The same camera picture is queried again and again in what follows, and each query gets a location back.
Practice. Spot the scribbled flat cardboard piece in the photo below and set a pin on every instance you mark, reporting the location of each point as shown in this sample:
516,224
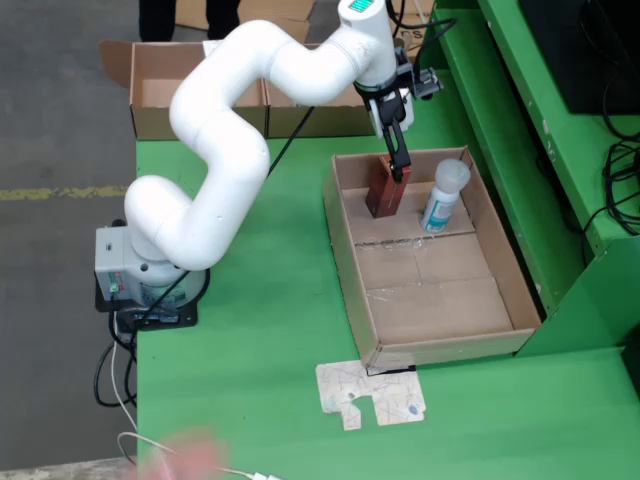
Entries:
380,395

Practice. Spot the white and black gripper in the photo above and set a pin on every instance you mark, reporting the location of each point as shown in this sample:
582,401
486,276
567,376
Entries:
406,112

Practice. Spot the open brown cardboard box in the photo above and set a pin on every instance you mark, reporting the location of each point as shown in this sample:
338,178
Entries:
155,120
340,122

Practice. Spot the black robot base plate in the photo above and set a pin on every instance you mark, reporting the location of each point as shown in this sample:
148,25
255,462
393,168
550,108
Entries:
185,320

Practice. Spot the printed brown cardboard box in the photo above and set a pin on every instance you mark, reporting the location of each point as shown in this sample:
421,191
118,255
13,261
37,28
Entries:
415,35

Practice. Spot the red carton box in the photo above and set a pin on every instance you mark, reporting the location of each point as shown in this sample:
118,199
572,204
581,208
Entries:
382,200

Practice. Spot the shallow cardboard tray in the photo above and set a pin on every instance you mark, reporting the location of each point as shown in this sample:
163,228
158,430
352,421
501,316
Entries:
435,310

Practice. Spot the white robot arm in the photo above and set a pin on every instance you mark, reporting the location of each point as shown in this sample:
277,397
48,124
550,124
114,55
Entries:
220,150

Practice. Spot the green metal shelf unit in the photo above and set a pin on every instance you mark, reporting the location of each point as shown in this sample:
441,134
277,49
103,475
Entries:
500,100

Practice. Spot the white bottle with teal label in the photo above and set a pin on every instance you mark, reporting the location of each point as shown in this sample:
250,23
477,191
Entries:
440,207

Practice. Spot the black monitor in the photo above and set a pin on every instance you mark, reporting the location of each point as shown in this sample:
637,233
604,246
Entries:
575,45

